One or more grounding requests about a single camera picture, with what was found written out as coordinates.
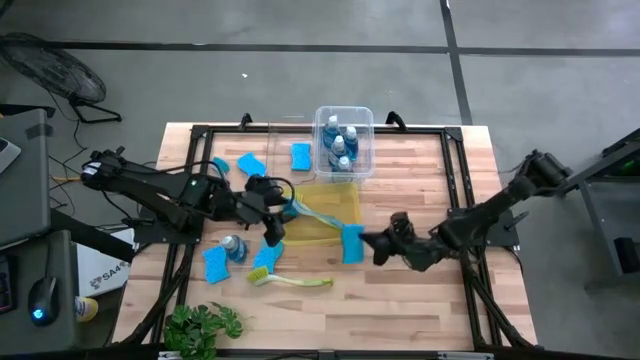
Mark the clear shallow plastic bin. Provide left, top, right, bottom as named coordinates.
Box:
left=263, top=119, right=319, bottom=186

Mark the white cardboard box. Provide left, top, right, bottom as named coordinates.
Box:
left=74, top=227, right=136, bottom=299

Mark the yellow translucent plastic bin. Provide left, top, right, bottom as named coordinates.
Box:
left=278, top=181, right=363, bottom=247

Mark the green artificial plant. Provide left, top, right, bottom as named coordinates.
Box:
left=163, top=301, right=245, bottom=360

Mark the dark grey desk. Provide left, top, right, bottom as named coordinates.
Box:
left=0, top=229, right=80, bottom=356

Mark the black aluminium table frame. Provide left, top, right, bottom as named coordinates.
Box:
left=117, top=123, right=539, bottom=351

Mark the black floor fan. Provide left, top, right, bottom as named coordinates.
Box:
left=0, top=32, right=124, bottom=125

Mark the yellow round container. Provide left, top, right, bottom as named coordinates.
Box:
left=74, top=295, right=100, bottom=324

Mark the blue cellulose sponge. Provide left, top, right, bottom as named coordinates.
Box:
left=341, top=223, right=367, bottom=265
left=236, top=152, right=267, bottom=178
left=290, top=142, right=313, bottom=172
left=202, top=244, right=232, bottom=285
left=252, top=238, right=285, bottom=275

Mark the light grey device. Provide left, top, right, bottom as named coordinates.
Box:
left=0, top=137, right=22, bottom=175

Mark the black metal cart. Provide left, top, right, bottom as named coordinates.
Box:
left=551, top=127, right=640, bottom=292

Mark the black computer mouse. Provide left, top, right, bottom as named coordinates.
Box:
left=27, top=275, right=59, bottom=327

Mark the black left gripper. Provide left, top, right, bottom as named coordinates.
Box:
left=234, top=174, right=298, bottom=248

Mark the black keyboard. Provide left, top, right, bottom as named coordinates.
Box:
left=0, top=254, right=12, bottom=316

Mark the clear deep plastic bin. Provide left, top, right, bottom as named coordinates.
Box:
left=312, top=104, right=376, bottom=182

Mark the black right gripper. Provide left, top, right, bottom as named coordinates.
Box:
left=360, top=211, right=444, bottom=273

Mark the grey desk top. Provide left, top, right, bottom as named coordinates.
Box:
left=0, top=107, right=52, bottom=250

